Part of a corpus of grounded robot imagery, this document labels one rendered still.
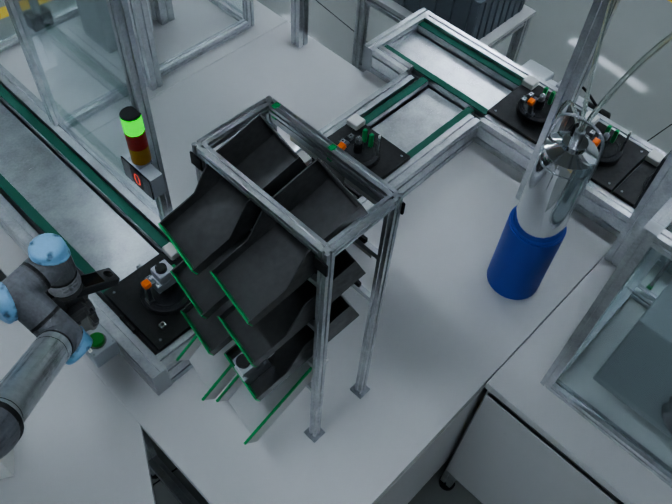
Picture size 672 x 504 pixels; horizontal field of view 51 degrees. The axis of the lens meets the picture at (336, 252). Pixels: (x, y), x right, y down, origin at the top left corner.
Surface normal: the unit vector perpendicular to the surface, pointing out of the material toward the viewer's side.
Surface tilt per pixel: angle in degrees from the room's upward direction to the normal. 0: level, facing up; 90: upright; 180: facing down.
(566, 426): 0
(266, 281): 25
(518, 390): 0
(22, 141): 0
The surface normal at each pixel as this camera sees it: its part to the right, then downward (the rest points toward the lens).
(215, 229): -0.30, -0.34
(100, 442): 0.05, -0.58
